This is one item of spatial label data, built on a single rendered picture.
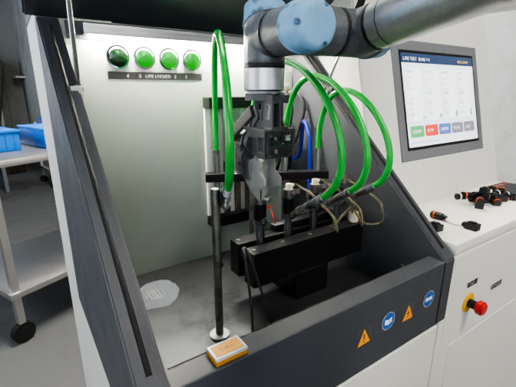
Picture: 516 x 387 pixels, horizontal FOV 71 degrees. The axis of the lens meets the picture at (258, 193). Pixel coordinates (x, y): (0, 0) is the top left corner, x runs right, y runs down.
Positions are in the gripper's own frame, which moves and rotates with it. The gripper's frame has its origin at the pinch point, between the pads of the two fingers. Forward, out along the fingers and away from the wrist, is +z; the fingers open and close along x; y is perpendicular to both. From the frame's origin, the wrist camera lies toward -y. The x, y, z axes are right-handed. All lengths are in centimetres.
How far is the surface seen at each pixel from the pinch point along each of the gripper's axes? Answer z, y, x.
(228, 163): -9.9, 11.7, -13.3
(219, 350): 14.0, 21.5, -21.0
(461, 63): -29, -8, 87
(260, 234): 10.3, -1.8, 1.9
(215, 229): 3.9, 4.1, -12.1
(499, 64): -35, -51, 212
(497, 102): -12, -47, 209
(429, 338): 34, 23, 32
